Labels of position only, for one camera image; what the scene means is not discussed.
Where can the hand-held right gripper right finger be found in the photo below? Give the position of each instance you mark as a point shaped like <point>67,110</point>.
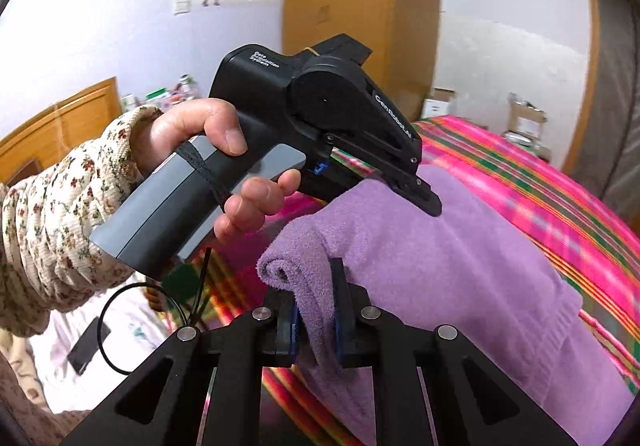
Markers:
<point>339,321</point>

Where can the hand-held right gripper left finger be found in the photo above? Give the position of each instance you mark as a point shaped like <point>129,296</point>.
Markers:
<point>292,323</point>

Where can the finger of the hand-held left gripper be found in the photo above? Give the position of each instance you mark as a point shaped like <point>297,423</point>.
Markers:
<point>400,145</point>

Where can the purple fleece garment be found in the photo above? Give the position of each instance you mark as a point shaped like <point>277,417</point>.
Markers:
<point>450,251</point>

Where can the person's left forearm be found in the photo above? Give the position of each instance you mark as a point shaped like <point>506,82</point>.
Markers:
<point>60,206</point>

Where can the person's left hand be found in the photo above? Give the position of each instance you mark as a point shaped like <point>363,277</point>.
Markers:
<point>190,120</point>

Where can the white box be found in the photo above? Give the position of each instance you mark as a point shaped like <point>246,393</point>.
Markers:
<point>440,103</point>

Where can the pile of small packets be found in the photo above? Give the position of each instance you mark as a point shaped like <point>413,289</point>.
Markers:
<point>165,93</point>

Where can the pink green plaid blanket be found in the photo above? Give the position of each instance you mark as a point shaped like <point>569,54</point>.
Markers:
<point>500,165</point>

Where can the wooden wardrobe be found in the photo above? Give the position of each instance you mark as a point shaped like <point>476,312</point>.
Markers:
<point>350,0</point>

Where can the open cardboard box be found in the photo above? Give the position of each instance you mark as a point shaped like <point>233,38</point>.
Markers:
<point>525,120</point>

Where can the white bedding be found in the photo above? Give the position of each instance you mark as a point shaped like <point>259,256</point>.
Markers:
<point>135,336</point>

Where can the wooden headboard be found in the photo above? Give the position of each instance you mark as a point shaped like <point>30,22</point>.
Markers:
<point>75,120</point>

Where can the black phone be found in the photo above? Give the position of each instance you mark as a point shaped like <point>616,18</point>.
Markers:
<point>89,346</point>

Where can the grey fabric zip wardrobe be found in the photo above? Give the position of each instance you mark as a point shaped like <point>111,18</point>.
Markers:
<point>615,100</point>

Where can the white wall switch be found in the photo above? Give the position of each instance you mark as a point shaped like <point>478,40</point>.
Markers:
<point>182,7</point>

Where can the wooden door frame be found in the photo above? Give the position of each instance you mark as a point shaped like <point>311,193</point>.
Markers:
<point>582,50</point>

